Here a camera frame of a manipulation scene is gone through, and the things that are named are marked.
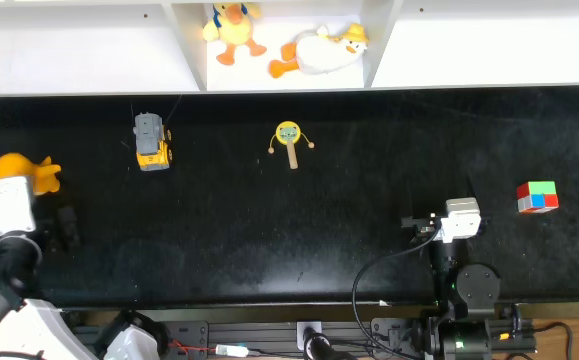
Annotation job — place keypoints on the yellow wooden rattle drum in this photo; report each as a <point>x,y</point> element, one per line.
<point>289,135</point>

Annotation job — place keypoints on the white plush duck yellow hat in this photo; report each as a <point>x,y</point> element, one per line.
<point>326,52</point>

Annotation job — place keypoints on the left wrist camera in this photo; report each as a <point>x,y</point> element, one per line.
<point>9,205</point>

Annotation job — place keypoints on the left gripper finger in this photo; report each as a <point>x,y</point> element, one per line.
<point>69,225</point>

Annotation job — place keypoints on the mounting rail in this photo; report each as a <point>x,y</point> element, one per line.
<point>269,337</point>

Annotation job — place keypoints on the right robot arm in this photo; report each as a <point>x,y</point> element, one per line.
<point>477,286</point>

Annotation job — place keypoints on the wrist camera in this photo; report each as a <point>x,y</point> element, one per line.
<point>9,205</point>
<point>461,220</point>

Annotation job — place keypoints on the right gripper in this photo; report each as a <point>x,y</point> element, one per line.
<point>419,225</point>

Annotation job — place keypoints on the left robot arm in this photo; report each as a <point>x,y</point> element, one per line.
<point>39,330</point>

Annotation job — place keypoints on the white shelf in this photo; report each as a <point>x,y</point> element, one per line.
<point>94,55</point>

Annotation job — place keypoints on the yellow rubber duck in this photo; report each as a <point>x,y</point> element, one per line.
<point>16,166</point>

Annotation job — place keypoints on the many-coloured puzzle cube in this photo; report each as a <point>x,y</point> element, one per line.
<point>537,196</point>

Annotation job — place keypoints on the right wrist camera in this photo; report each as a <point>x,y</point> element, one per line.
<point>461,220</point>

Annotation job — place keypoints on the grey and yellow toy truck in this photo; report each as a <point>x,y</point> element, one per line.
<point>150,142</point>

